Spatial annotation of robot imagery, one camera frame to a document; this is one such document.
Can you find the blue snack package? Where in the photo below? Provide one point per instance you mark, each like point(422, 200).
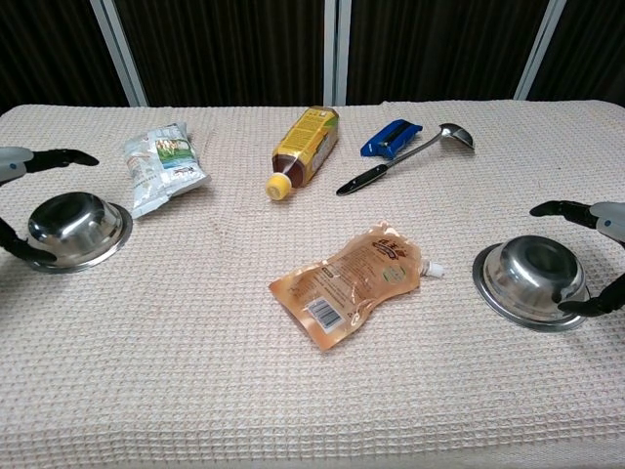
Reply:
point(386, 137)

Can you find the stainless steel bowl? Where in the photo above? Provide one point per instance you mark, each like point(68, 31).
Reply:
point(537, 273)
point(73, 225)

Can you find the orange spouted sauce pouch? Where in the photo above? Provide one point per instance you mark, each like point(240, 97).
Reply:
point(351, 278)

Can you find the beige waffle tablecloth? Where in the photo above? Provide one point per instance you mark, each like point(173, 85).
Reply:
point(195, 366)

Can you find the white green snack bag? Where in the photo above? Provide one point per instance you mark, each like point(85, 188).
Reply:
point(161, 161)

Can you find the dark ribbed partition panel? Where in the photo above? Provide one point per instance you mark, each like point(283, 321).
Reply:
point(224, 49)
point(595, 49)
point(434, 49)
point(44, 49)

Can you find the black grey left robot hand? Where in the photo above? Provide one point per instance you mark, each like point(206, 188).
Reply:
point(54, 157)

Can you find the yellow label tea bottle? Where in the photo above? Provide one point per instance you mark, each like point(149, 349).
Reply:
point(307, 141)

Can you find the black grey right robot hand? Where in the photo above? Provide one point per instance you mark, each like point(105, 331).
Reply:
point(561, 210)

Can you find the grey metal partition post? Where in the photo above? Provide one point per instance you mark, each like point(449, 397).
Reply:
point(337, 49)
point(539, 49)
point(119, 54)

